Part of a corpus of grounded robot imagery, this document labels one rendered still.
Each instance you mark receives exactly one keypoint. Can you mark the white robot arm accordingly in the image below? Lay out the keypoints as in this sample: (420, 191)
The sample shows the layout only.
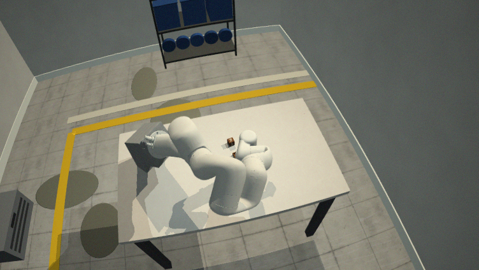
(240, 181)

